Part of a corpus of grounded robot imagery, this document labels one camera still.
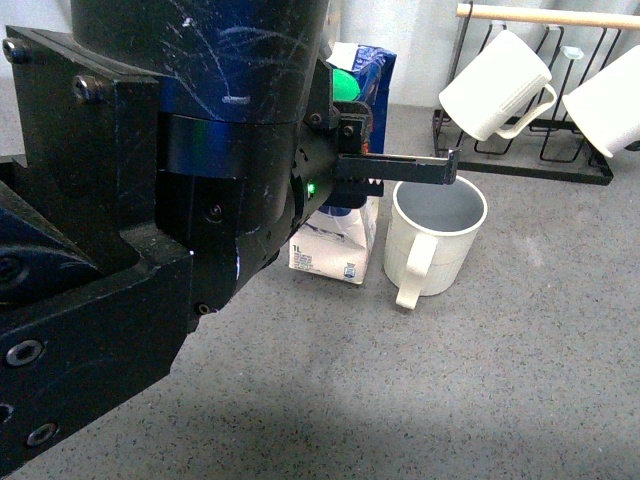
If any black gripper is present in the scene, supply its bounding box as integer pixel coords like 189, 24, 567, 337
291, 59, 460, 220

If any white ribbed mug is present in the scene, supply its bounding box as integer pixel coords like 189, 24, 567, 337
384, 176, 488, 310
439, 30, 557, 141

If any blue white milk carton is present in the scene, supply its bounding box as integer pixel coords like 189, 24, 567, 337
288, 42, 396, 284

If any white cup hanging right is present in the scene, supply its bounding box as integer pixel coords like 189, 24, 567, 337
562, 45, 639, 158

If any white ribbed mug hanging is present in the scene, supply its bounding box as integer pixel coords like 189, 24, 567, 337
439, 30, 557, 141

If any black wire mug rack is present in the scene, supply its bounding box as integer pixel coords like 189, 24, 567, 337
432, 2, 639, 185

